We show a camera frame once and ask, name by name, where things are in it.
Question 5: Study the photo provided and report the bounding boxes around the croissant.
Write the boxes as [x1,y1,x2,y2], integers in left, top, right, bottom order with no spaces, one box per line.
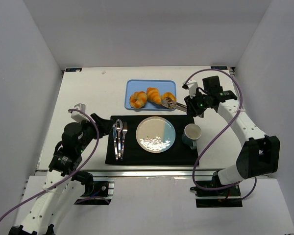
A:
[147,87,162,105]
[129,91,147,109]

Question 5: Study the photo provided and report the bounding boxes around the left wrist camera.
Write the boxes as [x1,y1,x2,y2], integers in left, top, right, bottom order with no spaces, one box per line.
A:
[71,103,88,123]

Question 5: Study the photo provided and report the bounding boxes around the left croissant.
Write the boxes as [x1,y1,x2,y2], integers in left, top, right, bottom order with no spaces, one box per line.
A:
[129,91,147,109]

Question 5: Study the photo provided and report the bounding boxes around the fork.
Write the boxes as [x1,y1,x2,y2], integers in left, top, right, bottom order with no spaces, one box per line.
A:
[120,122,128,161]

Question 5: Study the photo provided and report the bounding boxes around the blue tray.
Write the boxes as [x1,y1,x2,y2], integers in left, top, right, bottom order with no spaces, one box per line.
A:
[124,79,177,111]

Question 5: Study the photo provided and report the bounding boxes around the spoon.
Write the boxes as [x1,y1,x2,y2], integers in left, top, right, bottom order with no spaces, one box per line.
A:
[115,119,123,160]

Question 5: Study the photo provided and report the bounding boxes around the two-tone round plate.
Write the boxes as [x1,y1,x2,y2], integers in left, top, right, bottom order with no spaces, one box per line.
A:
[135,117,176,153]

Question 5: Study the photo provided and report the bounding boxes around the table knife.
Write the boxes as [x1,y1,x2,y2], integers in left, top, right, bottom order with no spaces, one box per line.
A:
[112,124,119,161]

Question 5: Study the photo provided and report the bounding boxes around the bagel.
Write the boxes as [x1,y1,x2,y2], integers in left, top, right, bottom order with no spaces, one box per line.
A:
[161,92,176,109]

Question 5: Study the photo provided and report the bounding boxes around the metal tongs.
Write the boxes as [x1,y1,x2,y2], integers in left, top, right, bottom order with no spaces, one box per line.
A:
[162,97,187,112]

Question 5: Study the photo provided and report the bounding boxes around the teal mug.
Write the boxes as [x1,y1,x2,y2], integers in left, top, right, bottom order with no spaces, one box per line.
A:
[182,123,202,150]

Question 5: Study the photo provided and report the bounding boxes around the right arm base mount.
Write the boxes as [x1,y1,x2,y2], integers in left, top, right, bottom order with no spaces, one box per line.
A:
[190,171,243,208]

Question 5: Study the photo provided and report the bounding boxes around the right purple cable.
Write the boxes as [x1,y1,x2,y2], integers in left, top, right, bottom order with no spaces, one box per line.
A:
[182,69,258,201]

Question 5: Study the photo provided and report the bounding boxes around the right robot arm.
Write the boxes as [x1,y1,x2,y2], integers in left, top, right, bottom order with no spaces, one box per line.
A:
[182,76,280,190]

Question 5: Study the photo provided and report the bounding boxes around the middle croissant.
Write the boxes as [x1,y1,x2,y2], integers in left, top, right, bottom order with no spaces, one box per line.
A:
[147,87,162,105]

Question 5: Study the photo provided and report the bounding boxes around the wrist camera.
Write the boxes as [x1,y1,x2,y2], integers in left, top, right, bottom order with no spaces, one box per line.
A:
[182,79,198,98]
[71,103,88,123]

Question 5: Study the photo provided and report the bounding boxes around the purple cable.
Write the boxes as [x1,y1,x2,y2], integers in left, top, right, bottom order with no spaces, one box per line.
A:
[0,108,111,235]
[182,69,258,201]

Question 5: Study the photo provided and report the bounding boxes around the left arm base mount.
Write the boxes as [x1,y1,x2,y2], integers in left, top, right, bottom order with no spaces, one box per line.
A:
[75,179,114,206]

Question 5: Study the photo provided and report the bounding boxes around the black placemat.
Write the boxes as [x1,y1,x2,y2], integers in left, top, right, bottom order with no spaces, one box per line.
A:
[105,115,198,166]

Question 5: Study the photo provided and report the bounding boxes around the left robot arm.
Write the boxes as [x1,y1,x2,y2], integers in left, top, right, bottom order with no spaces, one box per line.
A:
[9,109,113,235]

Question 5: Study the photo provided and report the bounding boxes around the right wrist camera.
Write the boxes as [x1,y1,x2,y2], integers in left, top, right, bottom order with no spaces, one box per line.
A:
[182,79,198,98]

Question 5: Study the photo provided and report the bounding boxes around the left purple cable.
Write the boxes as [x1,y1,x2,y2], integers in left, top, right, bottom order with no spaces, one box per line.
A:
[0,108,111,235]

